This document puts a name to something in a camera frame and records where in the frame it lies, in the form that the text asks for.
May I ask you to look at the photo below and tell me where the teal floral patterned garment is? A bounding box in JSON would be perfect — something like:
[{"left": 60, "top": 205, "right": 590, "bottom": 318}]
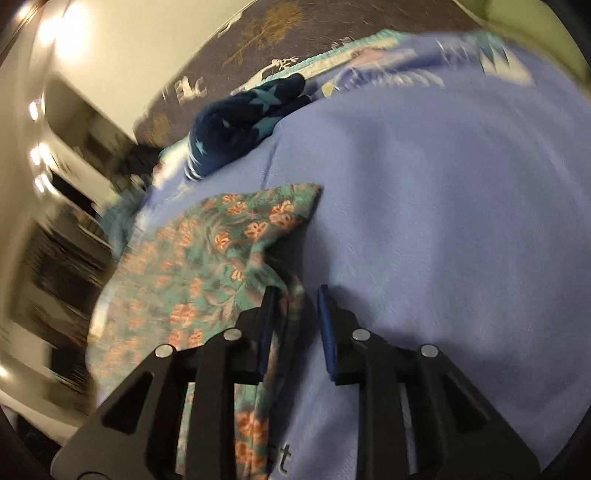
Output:
[{"left": 86, "top": 183, "right": 322, "bottom": 479}]

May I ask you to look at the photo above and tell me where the blue bed sheet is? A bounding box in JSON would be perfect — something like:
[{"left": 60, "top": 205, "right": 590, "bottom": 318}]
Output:
[{"left": 146, "top": 33, "right": 590, "bottom": 466}]

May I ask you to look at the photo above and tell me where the navy star fleece blanket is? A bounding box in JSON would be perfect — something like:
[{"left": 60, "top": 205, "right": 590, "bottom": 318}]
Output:
[{"left": 184, "top": 73, "right": 311, "bottom": 181}]

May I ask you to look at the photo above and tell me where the green cushion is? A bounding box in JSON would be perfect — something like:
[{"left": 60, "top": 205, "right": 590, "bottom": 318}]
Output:
[{"left": 457, "top": 1, "right": 590, "bottom": 89}]

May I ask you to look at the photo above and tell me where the dark deer print quilt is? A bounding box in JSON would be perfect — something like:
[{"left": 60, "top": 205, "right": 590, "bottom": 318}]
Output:
[{"left": 134, "top": 1, "right": 476, "bottom": 147}]

